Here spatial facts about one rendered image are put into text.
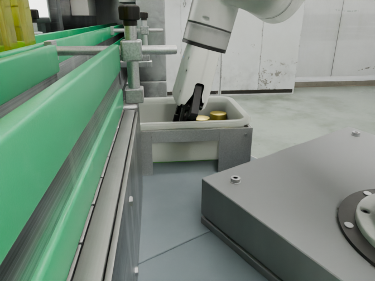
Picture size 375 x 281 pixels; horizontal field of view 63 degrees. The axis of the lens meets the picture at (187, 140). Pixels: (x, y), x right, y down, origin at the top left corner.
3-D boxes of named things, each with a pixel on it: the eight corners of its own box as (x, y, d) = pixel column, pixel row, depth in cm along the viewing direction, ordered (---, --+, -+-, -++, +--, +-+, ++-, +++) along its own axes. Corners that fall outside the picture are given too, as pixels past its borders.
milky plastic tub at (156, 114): (126, 136, 67) (123, 97, 64) (228, 133, 69) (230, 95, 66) (118, 174, 51) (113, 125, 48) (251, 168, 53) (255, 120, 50)
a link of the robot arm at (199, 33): (183, 20, 54) (179, 36, 55) (190, 20, 46) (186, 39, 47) (222, 32, 56) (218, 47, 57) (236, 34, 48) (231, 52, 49)
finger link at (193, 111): (196, 68, 51) (186, 91, 55) (196, 101, 46) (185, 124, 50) (203, 69, 51) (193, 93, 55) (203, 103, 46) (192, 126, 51)
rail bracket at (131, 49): (59, 100, 44) (43, 5, 39) (176, 97, 46) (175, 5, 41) (52, 106, 41) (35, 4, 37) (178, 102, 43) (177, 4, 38)
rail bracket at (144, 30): (116, 82, 108) (110, 11, 99) (164, 81, 109) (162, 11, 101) (114, 85, 103) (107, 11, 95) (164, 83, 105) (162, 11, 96)
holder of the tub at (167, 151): (101, 140, 66) (97, 105, 63) (227, 135, 69) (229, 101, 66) (85, 178, 51) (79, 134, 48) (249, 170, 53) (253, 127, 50)
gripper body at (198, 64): (180, 31, 55) (166, 92, 59) (188, 34, 45) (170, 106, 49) (220, 42, 57) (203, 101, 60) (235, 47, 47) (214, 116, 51)
